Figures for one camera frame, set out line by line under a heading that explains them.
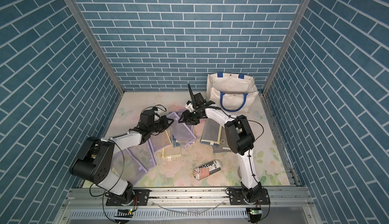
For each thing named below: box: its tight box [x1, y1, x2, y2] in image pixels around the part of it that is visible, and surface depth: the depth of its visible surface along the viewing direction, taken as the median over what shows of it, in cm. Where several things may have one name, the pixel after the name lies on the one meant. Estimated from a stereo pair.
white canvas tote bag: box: [206, 72, 259, 114], surface depth 104 cm
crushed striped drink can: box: [192, 159, 222, 181], surface depth 82 cm
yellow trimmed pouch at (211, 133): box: [199, 118, 223, 145], surface depth 98 cm
